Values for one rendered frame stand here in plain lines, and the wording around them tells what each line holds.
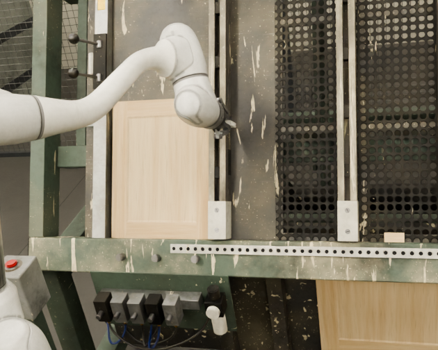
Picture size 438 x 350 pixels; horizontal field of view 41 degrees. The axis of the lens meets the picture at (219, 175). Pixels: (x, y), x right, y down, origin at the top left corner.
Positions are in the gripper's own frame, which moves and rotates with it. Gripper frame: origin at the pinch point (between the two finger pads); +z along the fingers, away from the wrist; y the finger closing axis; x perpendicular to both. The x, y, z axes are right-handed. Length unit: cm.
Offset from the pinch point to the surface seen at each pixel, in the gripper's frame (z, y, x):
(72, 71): -8, 19, 53
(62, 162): 11, -10, 68
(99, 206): 4, -27, 48
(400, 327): 47, -71, -53
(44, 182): 3, -18, 70
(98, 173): 4, -15, 49
